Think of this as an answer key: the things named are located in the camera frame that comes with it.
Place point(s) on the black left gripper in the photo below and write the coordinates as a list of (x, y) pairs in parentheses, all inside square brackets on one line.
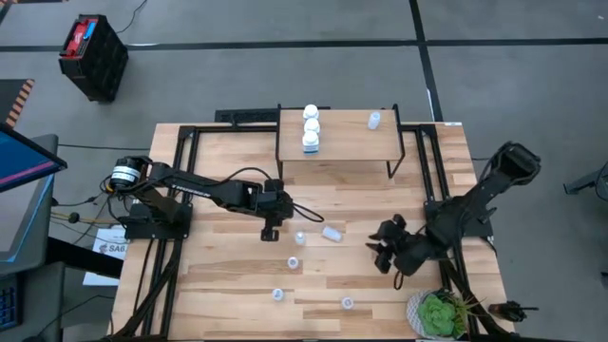
[(275, 204)]

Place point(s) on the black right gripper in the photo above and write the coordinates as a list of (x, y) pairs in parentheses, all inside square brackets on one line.
[(411, 252)]

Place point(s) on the translucent white plastic bottle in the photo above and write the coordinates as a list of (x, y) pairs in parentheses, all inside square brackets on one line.
[(331, 233), (299, 238)]

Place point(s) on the clear plastic pill bottle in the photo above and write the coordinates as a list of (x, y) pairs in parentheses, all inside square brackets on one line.
[(374, 120), (347, 303), (293, 262), (278, 294)]

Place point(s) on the white melatonin supplement bottle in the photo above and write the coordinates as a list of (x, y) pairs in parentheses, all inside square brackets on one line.
[(312, 126), (310, 140), (311, 111)]

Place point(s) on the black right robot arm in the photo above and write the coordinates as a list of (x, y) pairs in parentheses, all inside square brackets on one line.
[(475, 204)]

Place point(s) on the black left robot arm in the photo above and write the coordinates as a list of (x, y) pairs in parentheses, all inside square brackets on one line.
[(199, 187)]

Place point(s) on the wooden shelf black metal legs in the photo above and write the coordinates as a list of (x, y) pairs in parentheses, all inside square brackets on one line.
[(347, 142)]

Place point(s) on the green plant in bowl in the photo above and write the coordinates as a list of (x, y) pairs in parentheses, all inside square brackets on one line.
[(412, 313)]

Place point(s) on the black power strip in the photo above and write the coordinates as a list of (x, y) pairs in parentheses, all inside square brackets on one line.
[(247, 115)]

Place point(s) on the green succulent plant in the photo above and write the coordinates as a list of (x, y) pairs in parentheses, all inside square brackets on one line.
[(439, 316)]

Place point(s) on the thin-leaved green air plant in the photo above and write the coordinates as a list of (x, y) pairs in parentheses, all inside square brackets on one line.
[(468, 306)]

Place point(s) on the black handheld device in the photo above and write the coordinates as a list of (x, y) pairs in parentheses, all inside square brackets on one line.
[(510, 311)]

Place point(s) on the white paper sign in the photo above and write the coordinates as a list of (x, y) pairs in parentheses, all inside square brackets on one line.
[(114, 248)]

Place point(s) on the black desk bar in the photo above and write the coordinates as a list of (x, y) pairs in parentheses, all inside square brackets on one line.
[(85, 259)]

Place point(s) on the grey chair base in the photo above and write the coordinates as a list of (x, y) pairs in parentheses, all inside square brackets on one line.
[(586, 183)]

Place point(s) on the black plastic crate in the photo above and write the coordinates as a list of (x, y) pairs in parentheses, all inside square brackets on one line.
[(102, 66)]

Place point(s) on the small blue item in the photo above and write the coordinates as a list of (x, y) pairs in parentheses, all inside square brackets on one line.
[(89, 30)]

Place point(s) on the computer monitor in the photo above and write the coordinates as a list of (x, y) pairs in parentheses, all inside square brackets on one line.
[(24, 161)]

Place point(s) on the red plastic case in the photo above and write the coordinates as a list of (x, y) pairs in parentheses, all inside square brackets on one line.
[(76, 39)]

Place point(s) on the computer keyboard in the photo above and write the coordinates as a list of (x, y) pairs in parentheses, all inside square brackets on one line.
[(8, 301)]

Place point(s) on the black metal table frame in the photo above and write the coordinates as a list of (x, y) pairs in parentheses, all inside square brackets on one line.
[(214, 128)]

